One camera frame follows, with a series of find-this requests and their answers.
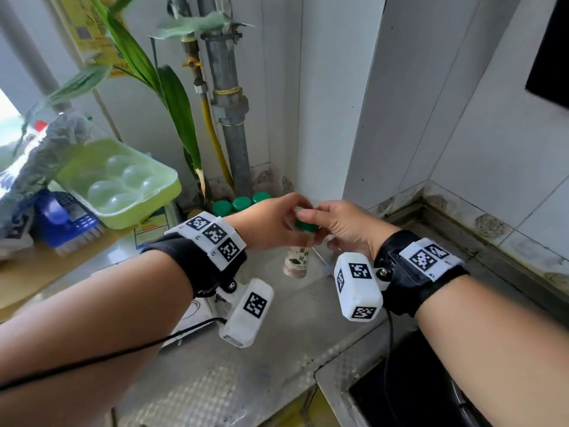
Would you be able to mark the person's left hand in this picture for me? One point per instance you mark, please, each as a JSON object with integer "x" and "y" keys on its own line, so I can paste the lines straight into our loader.
{"x": 260, "y": 226}

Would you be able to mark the white kitchen scale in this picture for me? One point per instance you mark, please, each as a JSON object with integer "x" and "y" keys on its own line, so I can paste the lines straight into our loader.
{"x": 195, "y": 313}

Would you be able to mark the person's right hand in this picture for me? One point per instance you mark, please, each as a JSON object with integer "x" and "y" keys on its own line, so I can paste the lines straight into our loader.
{"x": 351, "y": 229}

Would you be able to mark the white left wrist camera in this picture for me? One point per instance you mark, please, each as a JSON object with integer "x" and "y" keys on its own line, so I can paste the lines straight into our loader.
{"x": 246, "y": 313}

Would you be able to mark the person's right forearm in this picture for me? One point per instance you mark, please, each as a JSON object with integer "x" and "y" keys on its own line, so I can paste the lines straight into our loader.
{"x": 498, "y": 351}

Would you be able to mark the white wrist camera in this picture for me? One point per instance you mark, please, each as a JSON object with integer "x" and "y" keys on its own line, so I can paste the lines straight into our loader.
{"x": 358, "y": 286}
{"x": 246, "y": 313}

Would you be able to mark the green egg tray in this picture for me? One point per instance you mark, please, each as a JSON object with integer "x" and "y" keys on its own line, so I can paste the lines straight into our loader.
{"x": 120, "y": 182}

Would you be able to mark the yellow paper notice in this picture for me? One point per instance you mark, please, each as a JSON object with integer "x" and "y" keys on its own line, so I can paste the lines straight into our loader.
{"x": 91, "y": 31}

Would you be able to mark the clear plastic bag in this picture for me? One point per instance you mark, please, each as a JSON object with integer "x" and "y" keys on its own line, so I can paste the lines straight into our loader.
{"x": 35, "y": 173}

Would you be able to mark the person's right thumb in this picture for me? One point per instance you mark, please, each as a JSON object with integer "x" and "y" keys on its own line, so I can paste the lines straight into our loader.
{"x": 311, "y": 216}

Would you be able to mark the grey metal drain pipe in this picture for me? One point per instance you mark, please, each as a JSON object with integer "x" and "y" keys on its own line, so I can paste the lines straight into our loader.
{"x": 229, "y": 102}

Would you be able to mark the green capped spice bottle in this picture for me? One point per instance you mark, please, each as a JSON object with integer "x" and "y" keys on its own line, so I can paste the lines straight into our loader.
{"x": 261, "y": 196}
{"x": 221, "y": 208}
{"x": 297, "y": 257}
{"x": 241, "y": 203}

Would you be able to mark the wooden board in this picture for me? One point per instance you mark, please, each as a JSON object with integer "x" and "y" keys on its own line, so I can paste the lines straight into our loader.
{"x": 40, "y": 271}

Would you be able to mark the person's left fingers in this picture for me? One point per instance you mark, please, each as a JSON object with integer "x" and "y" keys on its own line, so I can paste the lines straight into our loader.
{"x": 297, "y": 202}

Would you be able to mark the printed cardboard box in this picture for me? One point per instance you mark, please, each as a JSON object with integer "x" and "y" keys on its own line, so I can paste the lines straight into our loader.
{"x": 153, "y": 226}

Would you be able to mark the person's left forearm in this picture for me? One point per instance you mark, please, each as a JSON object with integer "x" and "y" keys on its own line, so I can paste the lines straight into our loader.
{"x": 93, "y": 333}

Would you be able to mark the green leafy plant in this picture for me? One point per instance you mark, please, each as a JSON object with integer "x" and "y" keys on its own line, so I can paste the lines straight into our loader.
{"x": 173, "y": 97}

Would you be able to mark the blue scrubbing brush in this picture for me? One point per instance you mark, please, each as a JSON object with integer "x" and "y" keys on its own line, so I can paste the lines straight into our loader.
{"x": 66, "y": 220}

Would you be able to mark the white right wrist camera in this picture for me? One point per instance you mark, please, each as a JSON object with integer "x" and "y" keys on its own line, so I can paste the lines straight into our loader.
{"x": 358, "y": 286}

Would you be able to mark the black wall panel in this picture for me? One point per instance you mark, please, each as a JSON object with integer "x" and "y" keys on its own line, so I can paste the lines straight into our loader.
{"x": 551, "y": 57}

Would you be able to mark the yellow gas pipe with valve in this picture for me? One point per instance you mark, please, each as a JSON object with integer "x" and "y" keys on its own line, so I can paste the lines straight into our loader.
{"x": 209, "y": 120}

